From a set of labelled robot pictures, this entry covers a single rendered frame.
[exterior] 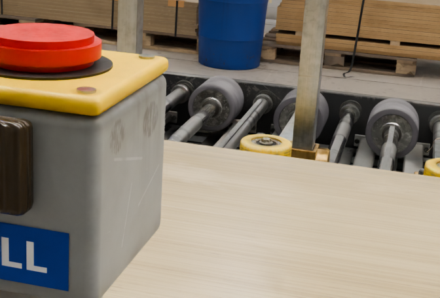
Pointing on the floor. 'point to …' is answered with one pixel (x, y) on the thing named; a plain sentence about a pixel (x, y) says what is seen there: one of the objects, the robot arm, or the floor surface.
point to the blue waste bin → (232, 16)
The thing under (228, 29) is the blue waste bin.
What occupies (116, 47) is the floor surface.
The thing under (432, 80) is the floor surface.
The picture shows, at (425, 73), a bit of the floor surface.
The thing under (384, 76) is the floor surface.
